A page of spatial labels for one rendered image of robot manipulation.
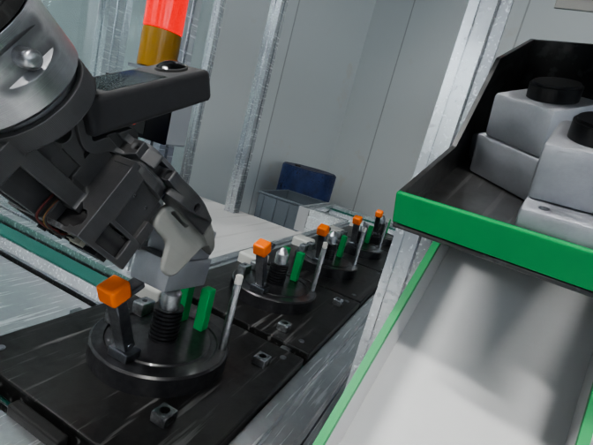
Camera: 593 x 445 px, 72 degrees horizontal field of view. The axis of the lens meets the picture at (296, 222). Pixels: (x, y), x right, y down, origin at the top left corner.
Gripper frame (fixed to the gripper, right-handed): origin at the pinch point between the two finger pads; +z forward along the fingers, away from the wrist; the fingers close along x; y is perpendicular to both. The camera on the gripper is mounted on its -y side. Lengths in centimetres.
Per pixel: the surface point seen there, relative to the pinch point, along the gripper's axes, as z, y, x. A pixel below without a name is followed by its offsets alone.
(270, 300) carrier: 21.9, -1.6, 2.9
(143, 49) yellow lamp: -3.3, -19.1, -19.1
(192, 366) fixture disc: 5.1, 10.7, 5.5
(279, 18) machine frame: 55, -105, -59
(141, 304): 6.6, 7.8, -4.5
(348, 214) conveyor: 123, -72, -23
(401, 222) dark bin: -11.2, -2.2, 20.8
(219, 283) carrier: 24.4, -1.3, -7.1
